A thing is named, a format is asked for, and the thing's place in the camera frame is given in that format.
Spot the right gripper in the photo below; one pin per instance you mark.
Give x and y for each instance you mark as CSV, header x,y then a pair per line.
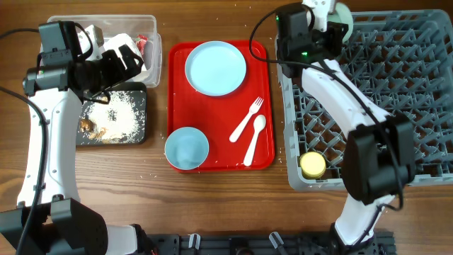
x,y
340,30

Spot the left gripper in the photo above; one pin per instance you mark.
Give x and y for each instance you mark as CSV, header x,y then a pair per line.
x,y
119,74

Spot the green bowl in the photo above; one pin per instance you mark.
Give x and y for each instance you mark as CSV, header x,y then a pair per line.
x,y
342,14

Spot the white napkin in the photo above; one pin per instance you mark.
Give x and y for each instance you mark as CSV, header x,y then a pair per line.
x,y
124,39

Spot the yellow cup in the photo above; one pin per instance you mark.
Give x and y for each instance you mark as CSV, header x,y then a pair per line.
x,y
313,165

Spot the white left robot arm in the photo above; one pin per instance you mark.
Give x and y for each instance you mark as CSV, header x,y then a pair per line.
x,y
49,217

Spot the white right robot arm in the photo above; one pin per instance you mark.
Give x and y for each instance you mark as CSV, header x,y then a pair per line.
x,y
379,160

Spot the black waste tray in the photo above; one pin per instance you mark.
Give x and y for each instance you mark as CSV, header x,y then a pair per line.
x,y
134,134

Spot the grey dishwasher rack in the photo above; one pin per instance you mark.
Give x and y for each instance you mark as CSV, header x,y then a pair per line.
x,y
402,61

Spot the food scraps and rice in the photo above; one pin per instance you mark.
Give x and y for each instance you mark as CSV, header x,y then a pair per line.
x,y
111,118

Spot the red wrapper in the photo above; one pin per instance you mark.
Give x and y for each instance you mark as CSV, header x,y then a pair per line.
x,y
140,42

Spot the clear plastic bin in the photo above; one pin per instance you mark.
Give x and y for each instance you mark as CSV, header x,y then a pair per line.
x,y
133,25

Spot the white plastic fork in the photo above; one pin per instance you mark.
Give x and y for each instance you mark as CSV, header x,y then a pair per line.
x,y
254,108

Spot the white plastic spoon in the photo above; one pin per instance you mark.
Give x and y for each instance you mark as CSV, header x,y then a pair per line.
x,y
258,125

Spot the light blue plate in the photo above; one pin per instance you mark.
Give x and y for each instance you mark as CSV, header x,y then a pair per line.
x,y
215,68

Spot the light blue bowl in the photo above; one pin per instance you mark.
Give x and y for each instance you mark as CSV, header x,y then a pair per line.
x,y
186,148

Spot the red plastic tray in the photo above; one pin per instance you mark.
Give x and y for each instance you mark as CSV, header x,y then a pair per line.
x,y
217,117

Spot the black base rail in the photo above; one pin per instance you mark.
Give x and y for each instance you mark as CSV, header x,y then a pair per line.
x,y
305,243

